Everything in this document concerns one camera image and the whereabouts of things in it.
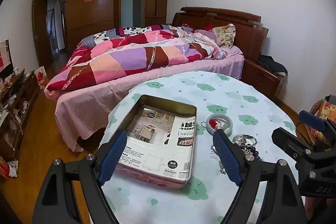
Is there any printed paper sheet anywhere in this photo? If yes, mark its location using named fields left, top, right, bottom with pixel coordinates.
left=119, top=106, right=196, bottom=178

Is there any lilac pillow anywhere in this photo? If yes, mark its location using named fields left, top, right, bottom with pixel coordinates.
left=194, top=28, right=218, bottom=41

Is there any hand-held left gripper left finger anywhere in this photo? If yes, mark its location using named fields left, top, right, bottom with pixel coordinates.
left=31, top=129, right=129, bottom=224

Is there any silver bangle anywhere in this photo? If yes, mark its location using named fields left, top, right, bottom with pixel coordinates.
left=232, top=134, right=258, bottom=146

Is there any white bangle with red tassel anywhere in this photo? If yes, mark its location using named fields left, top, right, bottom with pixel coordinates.
left=206, top=113, right=234, bottom=135

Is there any dark bead bracelet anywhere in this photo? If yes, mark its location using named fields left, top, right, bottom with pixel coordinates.
left=245, top=145, right=263, bottom=161

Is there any gold metal bead bracelet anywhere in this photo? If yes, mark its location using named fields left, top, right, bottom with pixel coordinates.
left=211, top=144, right=229, bottom=174

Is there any bed with pink sheet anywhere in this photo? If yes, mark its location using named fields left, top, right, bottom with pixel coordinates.
left=55, top=7, right=269, bottom=152

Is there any dark clothing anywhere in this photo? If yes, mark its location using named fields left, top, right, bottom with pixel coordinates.
left=259, top=55, right=288, bottom=75

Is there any green cloud print tablecloth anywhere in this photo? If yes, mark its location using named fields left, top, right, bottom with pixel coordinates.
left=99, top=70, right=297, bottom=224

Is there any patchwork pink quilt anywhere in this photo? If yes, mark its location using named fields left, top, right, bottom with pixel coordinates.
left=45, top=25, right=223, bottom=101

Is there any wooden television stand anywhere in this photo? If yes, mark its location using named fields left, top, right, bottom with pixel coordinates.
left=0, top=69, right=40, bottom=161

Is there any floral pillow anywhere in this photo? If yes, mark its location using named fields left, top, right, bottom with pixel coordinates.
left=212, top=24, right=236, bottom=47

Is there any pink bedsheet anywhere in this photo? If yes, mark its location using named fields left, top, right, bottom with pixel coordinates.
left=55, top=53, right=246, bottom=152

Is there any floral cushion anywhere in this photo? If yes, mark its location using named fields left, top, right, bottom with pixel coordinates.
left=310, top=99, right=336, bottom=135

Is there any white and red shopping bag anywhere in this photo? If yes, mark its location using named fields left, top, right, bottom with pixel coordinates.
left=34, top=66, right=48, bottom=86

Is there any wooden nightstand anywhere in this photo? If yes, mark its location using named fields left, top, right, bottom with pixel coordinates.
left=241, top=59, right=285, bottom=98

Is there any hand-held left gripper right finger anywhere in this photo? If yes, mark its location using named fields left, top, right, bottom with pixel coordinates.
left=212, top=129, right=307, bottom=224

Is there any rectangular metal tin box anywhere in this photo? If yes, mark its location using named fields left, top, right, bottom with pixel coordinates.
left=99, top=94, right=197, bottom=189

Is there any flat screen television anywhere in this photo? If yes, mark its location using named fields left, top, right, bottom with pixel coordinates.
left=0, top=39, right=13, bottom=77

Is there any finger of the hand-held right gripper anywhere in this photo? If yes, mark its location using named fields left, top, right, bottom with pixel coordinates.
left=272, top=128, right=313, bottom=159
left=299, top=110, right=336, bottom=135

